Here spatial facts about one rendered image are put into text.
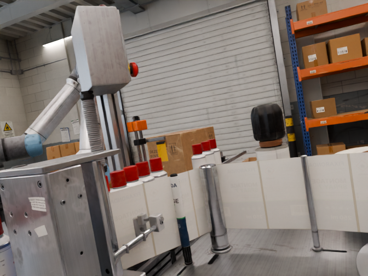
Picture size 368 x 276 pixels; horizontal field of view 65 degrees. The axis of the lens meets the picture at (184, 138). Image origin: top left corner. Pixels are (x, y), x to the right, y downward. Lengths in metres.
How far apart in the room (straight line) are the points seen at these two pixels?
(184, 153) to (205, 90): 3.93
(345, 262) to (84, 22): 0.73
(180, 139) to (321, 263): 0.94
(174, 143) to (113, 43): 0.77
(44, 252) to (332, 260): 0.47
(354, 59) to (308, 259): 3.99
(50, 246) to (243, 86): 4.88
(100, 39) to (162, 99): 4.85
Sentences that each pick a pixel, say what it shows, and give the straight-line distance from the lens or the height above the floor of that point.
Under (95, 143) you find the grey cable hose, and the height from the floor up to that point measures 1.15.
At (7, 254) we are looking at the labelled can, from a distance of 0.51.
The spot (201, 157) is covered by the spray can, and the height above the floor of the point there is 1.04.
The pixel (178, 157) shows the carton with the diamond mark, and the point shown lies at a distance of 1.43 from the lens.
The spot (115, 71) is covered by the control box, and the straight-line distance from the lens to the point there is 0.74.
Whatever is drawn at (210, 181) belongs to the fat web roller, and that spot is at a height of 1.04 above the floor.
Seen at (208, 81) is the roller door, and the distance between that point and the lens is 5.28.
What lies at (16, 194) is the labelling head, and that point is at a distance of 0.43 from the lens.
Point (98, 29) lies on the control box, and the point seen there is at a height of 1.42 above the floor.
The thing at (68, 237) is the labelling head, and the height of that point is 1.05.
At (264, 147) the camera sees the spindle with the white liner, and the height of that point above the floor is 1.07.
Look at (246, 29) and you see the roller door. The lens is 5.29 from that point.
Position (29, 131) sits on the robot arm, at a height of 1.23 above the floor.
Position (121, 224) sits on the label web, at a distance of 0.57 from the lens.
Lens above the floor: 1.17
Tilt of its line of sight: 3 degrees down
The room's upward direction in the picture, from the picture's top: 10 degrees counter-clockwise
